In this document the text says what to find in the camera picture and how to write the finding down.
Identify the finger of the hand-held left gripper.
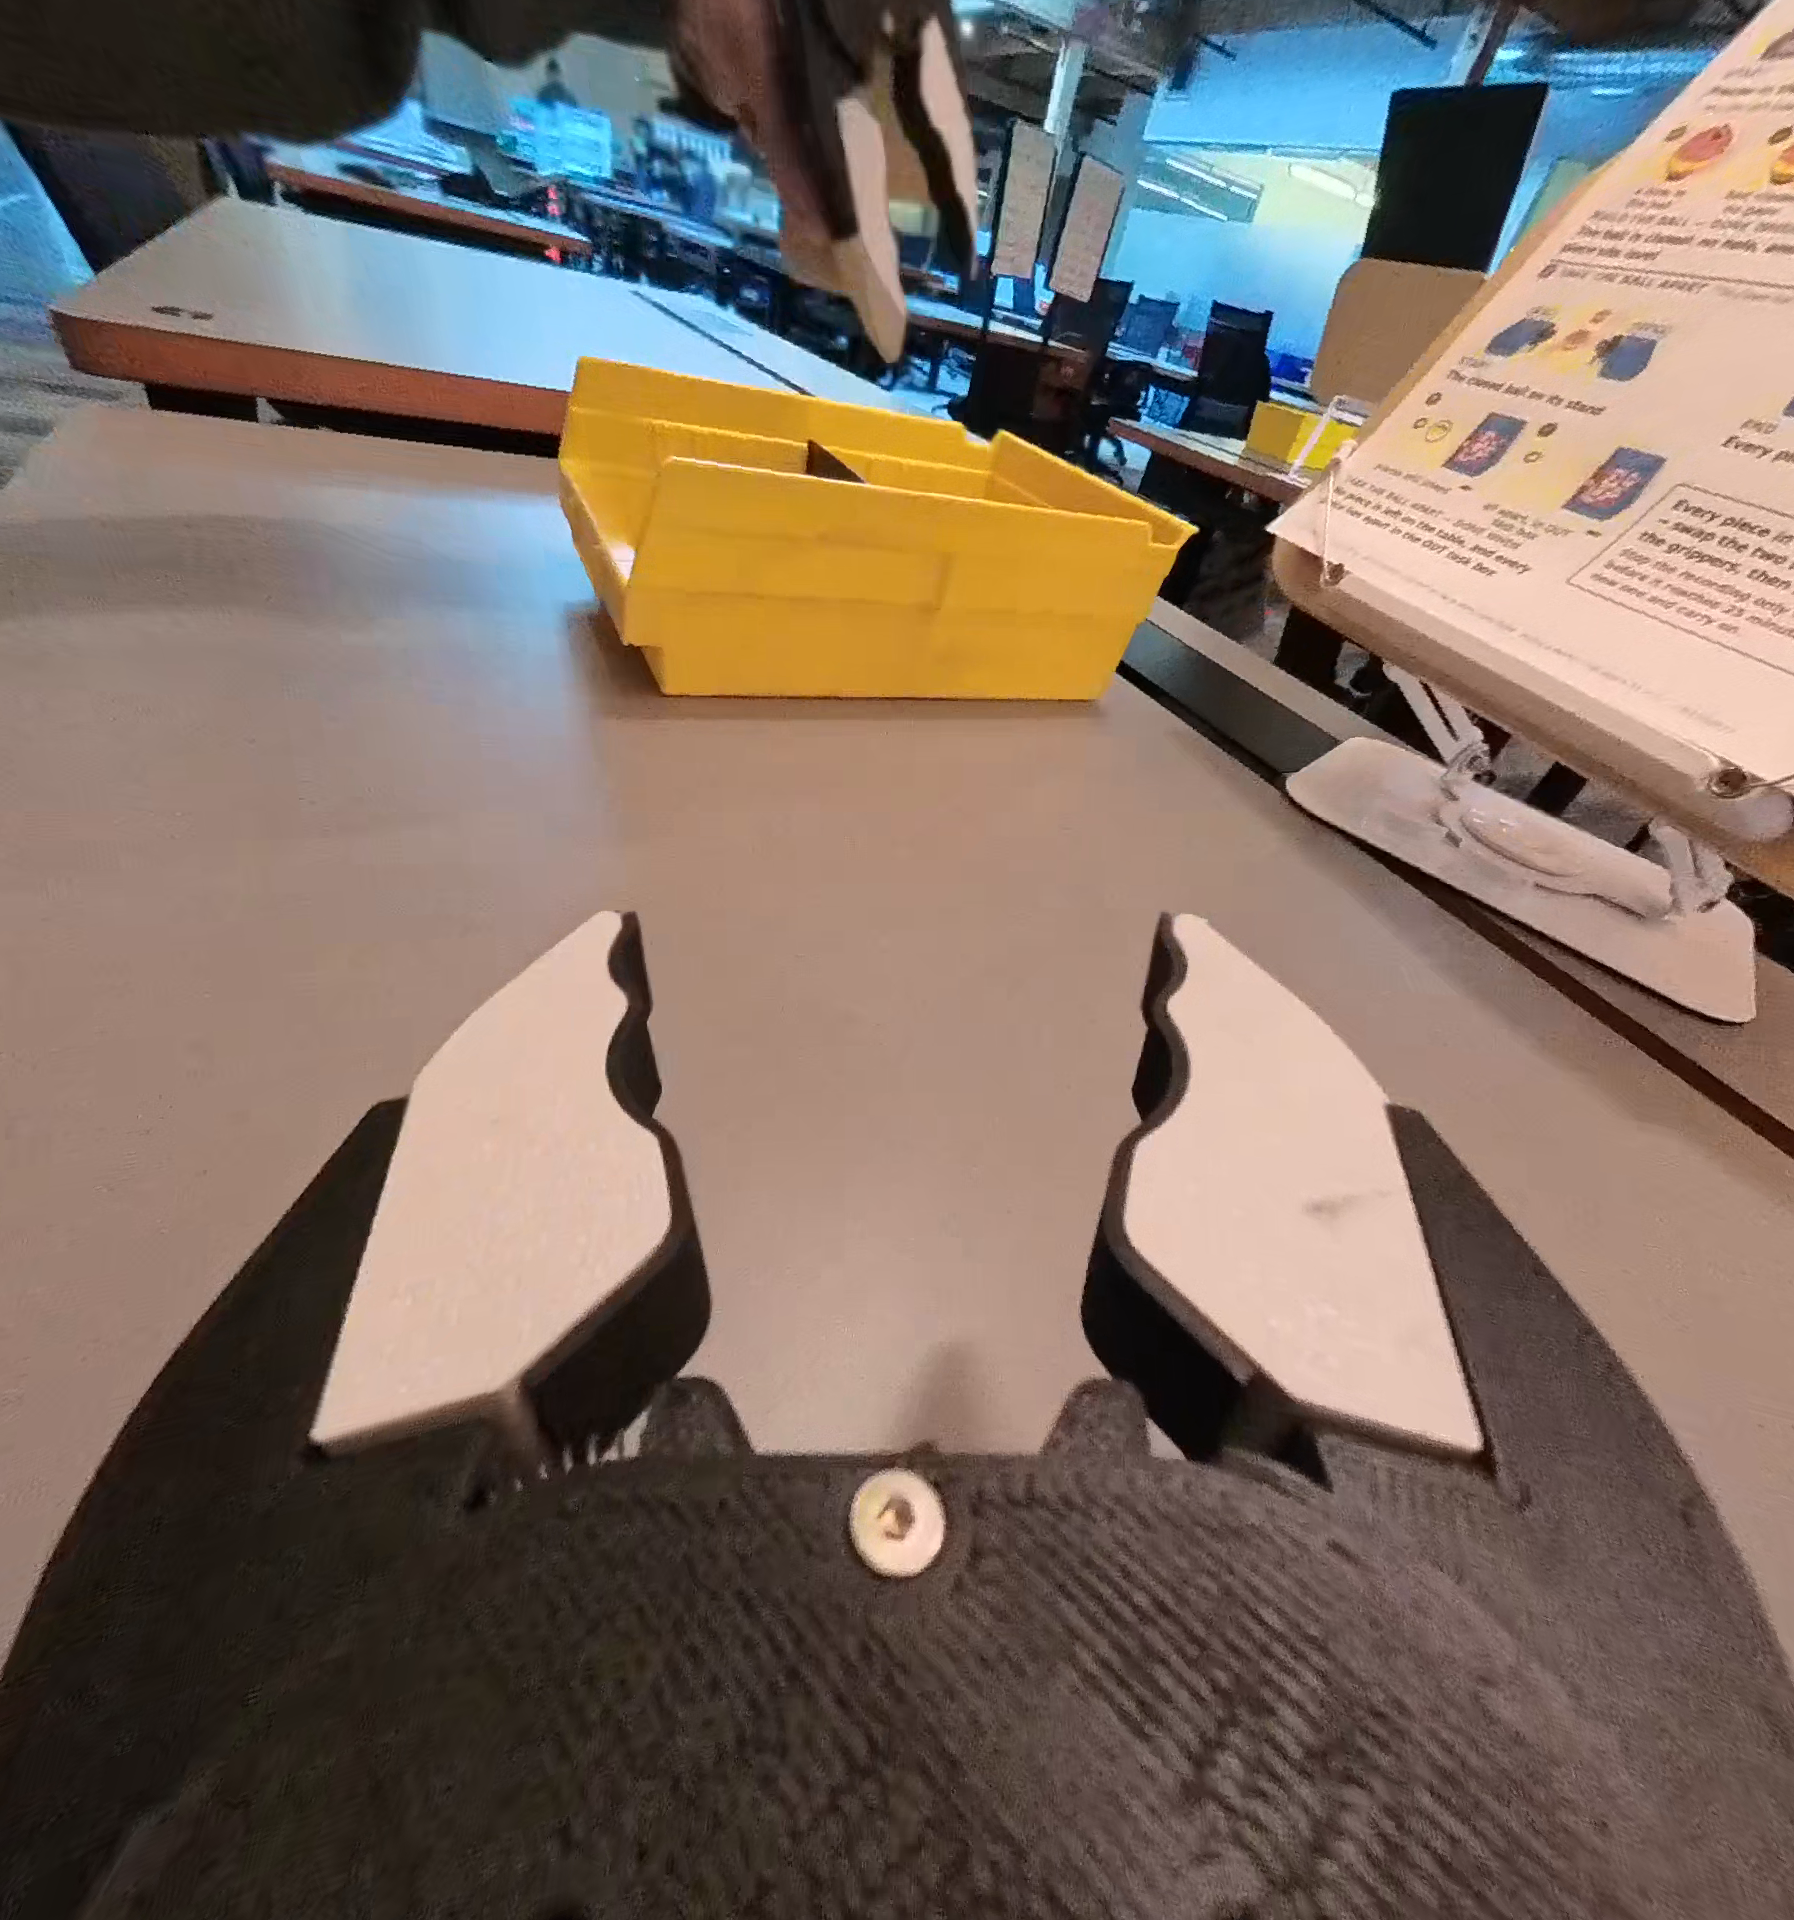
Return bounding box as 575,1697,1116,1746
810,78,910,359
891,0,983,259

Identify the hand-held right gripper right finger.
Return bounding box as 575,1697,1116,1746
1080,907,1489,1464

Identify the white and wooden document stand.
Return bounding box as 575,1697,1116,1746
1269,256,1794,1028

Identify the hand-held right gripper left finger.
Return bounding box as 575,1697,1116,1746
306,907,714,1480

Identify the yellow plastic bin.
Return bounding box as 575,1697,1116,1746
557,352,1199,705

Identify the small yellow bin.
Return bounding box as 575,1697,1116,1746
1245,396,1364,475

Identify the hanging paper sheet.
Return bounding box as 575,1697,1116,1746
988,116,1058,280
1048,154,1129,302

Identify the printed instruction sheet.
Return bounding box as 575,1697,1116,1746
1269,0,1794,829

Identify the black monitor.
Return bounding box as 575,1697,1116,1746
1359,80,1552,273

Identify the person's left hand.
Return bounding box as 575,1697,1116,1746
669,0,843,278

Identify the black office chair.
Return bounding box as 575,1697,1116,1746
1179,299,1277,440

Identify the brown-edged grey table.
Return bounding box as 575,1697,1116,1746
50,195,914,455

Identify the grey desk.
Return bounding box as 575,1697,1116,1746
0,405,1794,1846

